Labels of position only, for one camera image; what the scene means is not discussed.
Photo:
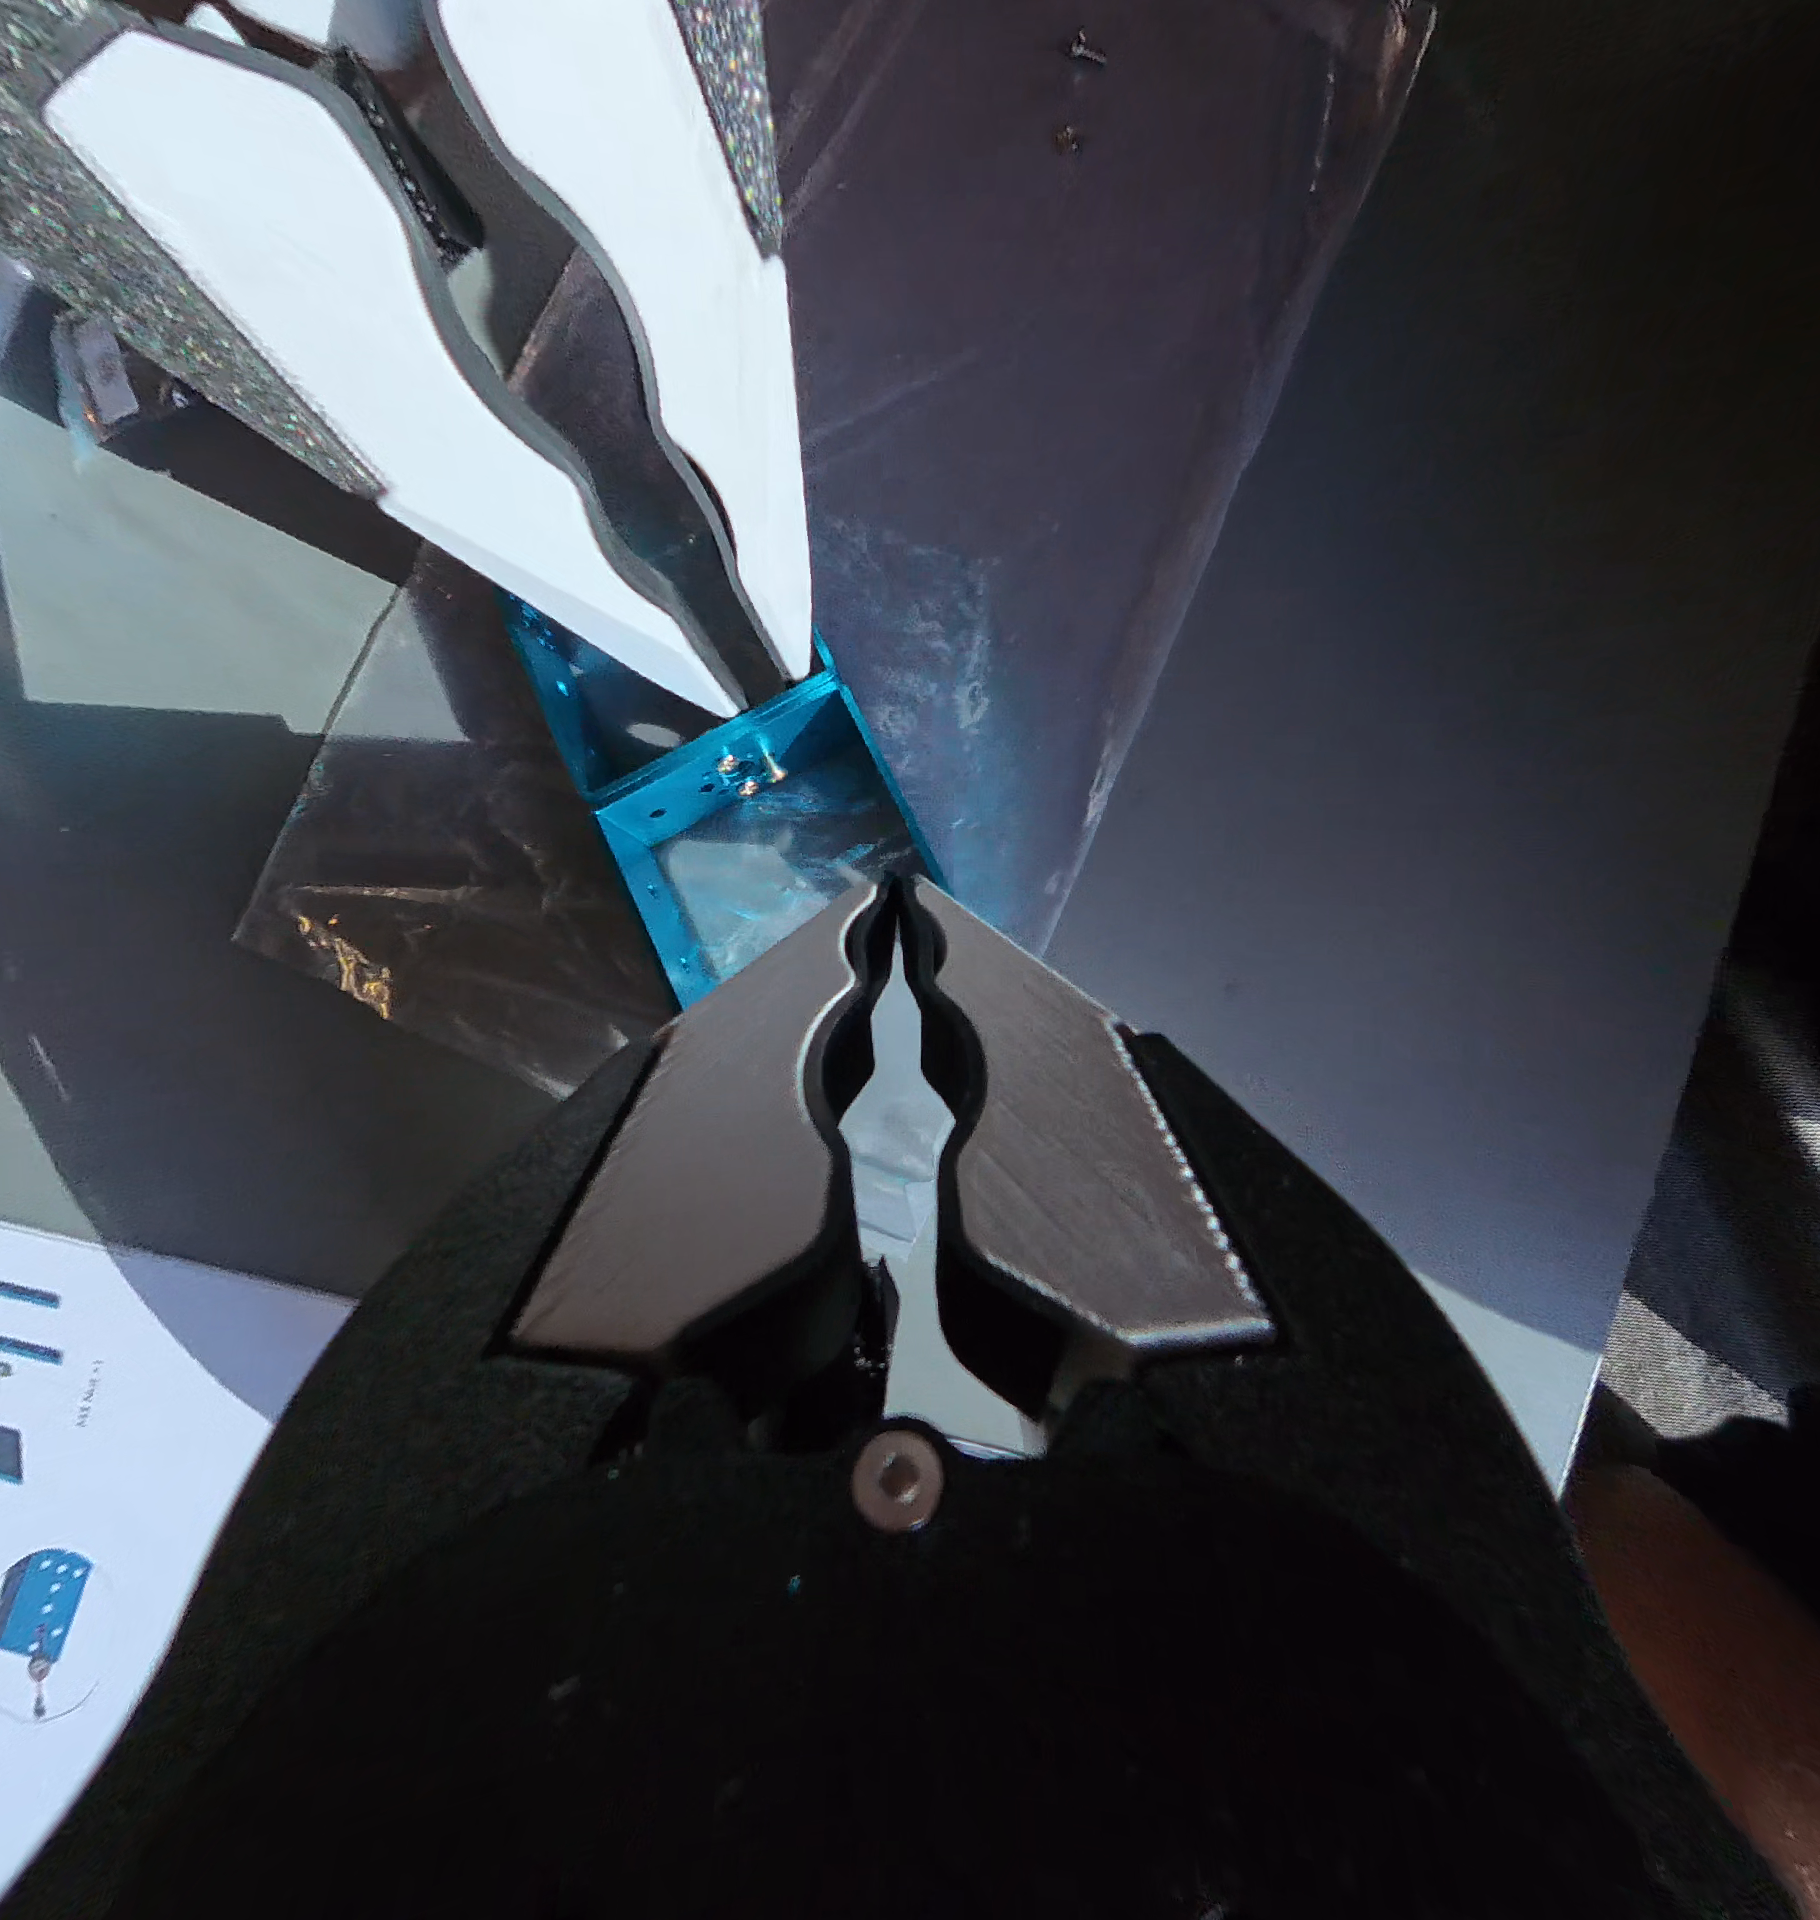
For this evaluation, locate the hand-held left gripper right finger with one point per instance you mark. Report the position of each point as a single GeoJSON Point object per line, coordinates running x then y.
{"type": "Point", "coordinates": [1105, 1188]}

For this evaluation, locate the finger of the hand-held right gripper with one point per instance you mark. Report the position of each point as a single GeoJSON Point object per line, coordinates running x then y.
{"type": "Point", "coordinates": [341, 300]}
{"type": "Point", "coordinates": [658, 242]}

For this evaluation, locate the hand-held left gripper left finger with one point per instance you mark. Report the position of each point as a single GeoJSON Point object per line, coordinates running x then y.
{"type": "Point", "coordinates": [687, 1188]}

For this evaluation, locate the blue metal bracket assembly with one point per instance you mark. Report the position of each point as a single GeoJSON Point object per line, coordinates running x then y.
{"type": "Point", "coordinates": [701, 780]}

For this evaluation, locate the small clear plastic bag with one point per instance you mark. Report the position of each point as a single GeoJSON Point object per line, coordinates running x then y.
{"type": "Point", "coordinates": [430, 871]}

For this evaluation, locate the pile of small screw bags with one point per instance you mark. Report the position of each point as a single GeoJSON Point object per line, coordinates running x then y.
{"type": "Point", "coordinates": [101, 376]}

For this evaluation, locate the large clear plastic bag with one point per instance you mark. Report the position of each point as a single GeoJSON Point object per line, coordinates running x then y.
{"type": "Point", "coordinates": [1092, 390]}

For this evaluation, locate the white instruction sheet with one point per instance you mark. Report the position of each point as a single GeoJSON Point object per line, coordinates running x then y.
{"type": "Point", "coordinates": [72, 1502]}

